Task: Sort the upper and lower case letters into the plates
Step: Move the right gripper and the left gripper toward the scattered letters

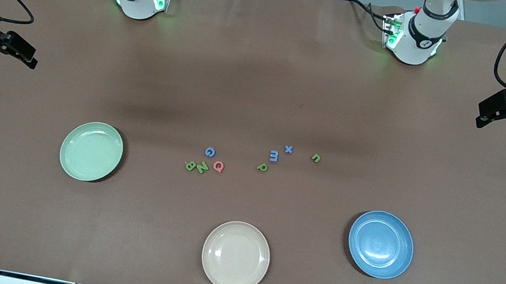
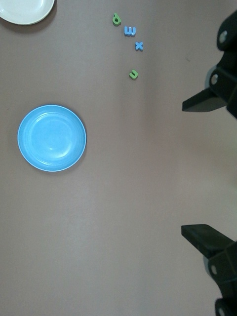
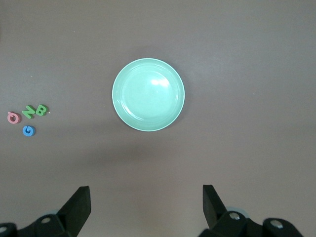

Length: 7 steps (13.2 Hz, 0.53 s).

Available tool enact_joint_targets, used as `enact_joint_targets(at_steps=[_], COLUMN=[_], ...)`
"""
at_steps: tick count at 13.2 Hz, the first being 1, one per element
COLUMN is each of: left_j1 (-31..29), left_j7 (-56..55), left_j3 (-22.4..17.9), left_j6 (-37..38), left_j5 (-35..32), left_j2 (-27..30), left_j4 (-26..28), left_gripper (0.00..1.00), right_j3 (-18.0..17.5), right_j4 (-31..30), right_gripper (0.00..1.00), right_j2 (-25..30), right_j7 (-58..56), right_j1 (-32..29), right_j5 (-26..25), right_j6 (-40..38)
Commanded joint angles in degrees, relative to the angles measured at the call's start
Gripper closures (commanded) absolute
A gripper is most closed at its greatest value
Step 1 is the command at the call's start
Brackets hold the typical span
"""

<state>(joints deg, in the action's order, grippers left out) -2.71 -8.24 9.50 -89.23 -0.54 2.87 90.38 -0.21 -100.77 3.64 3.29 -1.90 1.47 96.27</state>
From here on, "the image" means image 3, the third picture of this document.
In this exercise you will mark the pink foam letter Q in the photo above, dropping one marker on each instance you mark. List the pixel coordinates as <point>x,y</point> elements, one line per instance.
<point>10,119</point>

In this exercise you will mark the green foam letter B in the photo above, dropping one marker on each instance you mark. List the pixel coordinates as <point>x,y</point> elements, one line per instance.
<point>41,110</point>

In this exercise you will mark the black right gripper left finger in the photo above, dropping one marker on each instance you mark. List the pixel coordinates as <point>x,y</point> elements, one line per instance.
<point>74,212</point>

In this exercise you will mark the light green round plate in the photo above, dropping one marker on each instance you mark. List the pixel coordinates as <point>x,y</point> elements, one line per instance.
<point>148,111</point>

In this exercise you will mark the green foam letter N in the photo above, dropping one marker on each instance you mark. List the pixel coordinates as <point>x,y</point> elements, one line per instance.
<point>29,112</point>

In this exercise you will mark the blue foam letter G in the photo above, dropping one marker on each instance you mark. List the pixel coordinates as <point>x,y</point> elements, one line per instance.
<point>25,132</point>

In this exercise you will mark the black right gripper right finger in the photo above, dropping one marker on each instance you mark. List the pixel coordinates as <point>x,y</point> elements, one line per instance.
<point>217,217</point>

